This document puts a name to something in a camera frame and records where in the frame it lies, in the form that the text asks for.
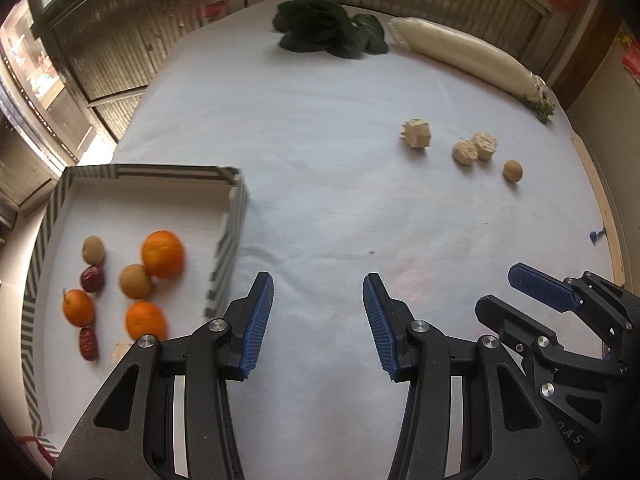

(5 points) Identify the white tablecloth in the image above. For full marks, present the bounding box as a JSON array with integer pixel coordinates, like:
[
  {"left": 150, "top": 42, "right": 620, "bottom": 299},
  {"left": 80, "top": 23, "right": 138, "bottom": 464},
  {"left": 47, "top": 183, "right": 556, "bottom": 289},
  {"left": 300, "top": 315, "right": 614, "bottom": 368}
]
[{"left": 115, "top": 0, "right": 612, "bottom": 479}]

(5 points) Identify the dark green leafy vegetable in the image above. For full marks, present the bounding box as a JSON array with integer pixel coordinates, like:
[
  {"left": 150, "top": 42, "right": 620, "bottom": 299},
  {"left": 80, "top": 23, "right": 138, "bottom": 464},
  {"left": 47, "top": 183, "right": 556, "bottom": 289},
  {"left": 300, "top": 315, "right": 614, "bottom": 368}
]
[{"left": 272, "top": 0, "right": 390, "bottom": 60}]

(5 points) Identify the beige cut chunk left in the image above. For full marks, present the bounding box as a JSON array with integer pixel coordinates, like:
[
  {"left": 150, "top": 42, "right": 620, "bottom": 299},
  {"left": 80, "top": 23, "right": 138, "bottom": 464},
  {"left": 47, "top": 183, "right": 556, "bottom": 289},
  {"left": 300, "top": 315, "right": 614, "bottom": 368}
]
[{"left": 400, "top": 118, "right": 432, "bottom": 148}]

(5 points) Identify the beige cut chunk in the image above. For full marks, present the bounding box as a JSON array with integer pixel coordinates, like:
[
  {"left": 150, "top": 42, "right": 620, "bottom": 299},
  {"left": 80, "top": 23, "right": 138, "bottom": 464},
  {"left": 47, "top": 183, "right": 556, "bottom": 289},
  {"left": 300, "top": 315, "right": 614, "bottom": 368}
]
[
  {"left": 400, "top": 118, "right": 432, "bottom": 148},
  {"left": 451, "top": 140, "right": 478, "bottom": 167},
  {"left": 472, "top": 132, "right": 498, "bottom": 162}
]

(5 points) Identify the lower red jujube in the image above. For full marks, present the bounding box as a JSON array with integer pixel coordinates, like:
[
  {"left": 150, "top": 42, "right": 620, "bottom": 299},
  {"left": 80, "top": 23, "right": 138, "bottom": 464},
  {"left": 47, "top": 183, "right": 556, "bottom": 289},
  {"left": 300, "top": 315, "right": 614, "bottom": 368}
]
[{"left": 78, "top": 327, "right": 99, "bottom": 362}]

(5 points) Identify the striped white tray box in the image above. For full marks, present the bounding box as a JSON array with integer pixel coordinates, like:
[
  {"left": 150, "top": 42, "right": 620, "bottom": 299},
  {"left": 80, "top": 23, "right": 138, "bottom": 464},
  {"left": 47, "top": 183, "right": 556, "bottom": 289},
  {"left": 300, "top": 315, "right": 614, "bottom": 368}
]
[{"left": 21, "top": 164, "right": 248, "bottom": 455}]

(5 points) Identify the tan longan centre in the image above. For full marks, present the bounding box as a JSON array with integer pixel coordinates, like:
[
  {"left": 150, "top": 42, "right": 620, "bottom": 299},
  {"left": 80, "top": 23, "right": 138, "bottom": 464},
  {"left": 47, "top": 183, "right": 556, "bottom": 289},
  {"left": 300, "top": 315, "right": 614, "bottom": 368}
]
[{"left": 118, "top": 263, "right": 154, "bottom": 300}]

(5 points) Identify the beige cut chunk middle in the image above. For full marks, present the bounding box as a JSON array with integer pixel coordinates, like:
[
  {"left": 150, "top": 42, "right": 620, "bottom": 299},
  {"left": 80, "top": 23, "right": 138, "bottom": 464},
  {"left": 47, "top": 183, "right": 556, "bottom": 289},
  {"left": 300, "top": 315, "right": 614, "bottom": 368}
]
[{"left": 451, "top": 140, "right": 478, "bottom": 167}]

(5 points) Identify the small blue object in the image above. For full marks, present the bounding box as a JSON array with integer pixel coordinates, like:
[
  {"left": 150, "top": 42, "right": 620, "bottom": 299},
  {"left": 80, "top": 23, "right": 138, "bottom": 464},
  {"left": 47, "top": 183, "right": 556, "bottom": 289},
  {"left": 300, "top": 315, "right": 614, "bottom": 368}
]
[{"left": 589, "top": 228, "right": 606, "bottom": 244}]

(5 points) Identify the upper red jujube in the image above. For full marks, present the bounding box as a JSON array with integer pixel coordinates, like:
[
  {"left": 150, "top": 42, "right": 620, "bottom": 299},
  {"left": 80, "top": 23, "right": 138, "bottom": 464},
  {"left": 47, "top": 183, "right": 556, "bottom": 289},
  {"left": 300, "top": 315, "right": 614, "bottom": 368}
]
[{"left": 79, "top": 264, "right": 105, "bottom": 294}]

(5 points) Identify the beige piece in tray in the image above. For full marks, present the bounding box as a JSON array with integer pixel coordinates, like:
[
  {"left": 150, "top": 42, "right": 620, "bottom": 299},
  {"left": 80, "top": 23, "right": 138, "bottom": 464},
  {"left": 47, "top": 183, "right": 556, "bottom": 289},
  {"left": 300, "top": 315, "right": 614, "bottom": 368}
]
[{"left": 110, "top": 342, "right": 132, "bottom": 365}]

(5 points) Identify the large orange mandarin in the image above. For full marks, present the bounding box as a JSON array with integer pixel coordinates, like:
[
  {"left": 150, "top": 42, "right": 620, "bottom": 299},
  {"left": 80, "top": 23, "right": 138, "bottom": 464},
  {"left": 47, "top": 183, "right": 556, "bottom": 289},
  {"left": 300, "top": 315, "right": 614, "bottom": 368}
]
[{"left": 141, "top": 230, "right": 186, "bottom": 280}]

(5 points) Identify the front orange mandarin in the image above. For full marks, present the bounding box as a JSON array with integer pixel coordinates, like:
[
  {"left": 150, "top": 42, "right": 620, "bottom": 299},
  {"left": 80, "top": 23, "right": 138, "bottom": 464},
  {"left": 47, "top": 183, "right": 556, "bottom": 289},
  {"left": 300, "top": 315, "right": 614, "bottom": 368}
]
[{"left": 125, "top": 301, "right": 168, "bottom": 340}]

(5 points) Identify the beige cut chunk right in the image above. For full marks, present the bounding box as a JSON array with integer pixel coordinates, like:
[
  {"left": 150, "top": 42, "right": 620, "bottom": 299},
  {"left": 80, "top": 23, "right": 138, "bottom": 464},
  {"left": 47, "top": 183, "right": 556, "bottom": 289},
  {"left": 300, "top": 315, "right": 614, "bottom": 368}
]
[{"left": 472, "top": 132, "right": 498, "bottom": 162}]

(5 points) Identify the red jujube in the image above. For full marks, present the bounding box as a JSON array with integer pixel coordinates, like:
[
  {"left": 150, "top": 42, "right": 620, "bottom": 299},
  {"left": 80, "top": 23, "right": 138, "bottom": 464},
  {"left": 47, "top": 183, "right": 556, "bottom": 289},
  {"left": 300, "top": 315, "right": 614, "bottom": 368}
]
[
  {"left": 78, "top": 327, "right": 99, "bottom": 362},
  {"left": 79, "top": 264, "right": 105, "bottom": 294}
]

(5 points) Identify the white daikon radish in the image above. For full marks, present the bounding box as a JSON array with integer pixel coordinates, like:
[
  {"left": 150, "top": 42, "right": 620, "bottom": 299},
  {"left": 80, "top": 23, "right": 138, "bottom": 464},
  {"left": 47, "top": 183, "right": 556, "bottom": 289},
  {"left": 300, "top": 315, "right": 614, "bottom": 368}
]
[{"left": 388, "top": 18, "right": 555, "bottom": 124}]

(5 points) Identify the left orange with stem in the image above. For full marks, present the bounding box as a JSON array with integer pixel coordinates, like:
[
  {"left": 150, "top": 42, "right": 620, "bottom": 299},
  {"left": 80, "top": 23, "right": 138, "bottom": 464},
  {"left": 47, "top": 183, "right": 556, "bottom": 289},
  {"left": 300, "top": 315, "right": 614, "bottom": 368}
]
[{"left": 62, "top": 289, "right": 96, "bottom": 327}]

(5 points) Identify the tan longan upper left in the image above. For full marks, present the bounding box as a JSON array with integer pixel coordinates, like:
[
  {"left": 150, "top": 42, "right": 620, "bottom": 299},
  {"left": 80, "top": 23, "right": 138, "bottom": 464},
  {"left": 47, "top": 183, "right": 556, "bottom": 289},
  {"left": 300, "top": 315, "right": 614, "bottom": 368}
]
[{"left": 81, "top": 235, "right": 106, "bottom": 266}]

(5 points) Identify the tan longan on table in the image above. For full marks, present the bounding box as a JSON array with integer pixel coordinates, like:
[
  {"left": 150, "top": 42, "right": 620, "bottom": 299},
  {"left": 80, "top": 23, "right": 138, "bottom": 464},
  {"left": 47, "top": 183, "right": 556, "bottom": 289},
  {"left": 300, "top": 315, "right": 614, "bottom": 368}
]
[{"left": 502, "top": 159, "right": 524, "bottom": 183}]

